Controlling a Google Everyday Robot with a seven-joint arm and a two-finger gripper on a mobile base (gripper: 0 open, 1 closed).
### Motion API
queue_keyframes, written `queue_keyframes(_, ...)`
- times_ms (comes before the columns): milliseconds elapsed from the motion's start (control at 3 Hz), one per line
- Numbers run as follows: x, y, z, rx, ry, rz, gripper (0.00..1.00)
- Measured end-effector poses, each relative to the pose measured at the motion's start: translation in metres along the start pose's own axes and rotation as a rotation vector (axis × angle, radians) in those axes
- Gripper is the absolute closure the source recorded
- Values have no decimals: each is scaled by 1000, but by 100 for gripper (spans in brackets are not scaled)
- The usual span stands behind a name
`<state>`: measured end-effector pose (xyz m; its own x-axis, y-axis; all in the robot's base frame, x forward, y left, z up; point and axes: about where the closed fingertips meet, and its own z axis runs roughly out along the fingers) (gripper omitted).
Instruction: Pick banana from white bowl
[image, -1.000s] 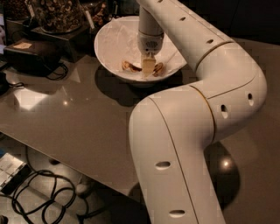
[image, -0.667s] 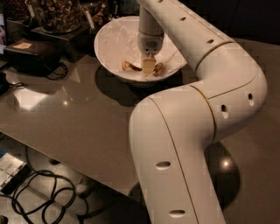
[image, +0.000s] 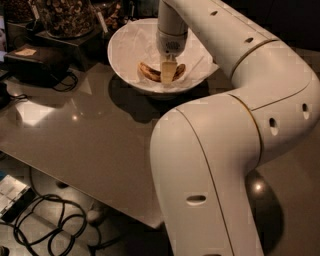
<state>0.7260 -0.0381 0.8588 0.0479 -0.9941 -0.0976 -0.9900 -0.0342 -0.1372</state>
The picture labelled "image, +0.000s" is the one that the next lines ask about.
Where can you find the black device with label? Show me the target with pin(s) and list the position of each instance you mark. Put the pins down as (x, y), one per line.
(37, 65)

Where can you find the glass jar of nuts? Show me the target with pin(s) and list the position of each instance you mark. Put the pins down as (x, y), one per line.
(66, 19)

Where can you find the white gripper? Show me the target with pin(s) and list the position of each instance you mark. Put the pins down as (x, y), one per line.
(172, 44)

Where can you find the white power adapter box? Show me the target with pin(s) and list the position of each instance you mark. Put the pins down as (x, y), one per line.
(15, 196)

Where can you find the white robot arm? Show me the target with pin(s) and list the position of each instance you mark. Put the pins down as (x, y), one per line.
(202, 150)

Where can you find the small snack jar with label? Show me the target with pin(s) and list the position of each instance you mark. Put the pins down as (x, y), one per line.
(109, 14)

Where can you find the white paper napkin liner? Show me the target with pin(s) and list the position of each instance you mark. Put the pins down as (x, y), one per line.
(136, 43)

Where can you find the white ceramic bowl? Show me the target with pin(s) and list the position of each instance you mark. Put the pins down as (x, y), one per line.
(124, 63)

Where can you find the brown spotted banana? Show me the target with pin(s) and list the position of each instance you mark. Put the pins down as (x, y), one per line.
(155, 75)

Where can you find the black box stand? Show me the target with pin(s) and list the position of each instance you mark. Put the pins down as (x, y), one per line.
(83, 52)

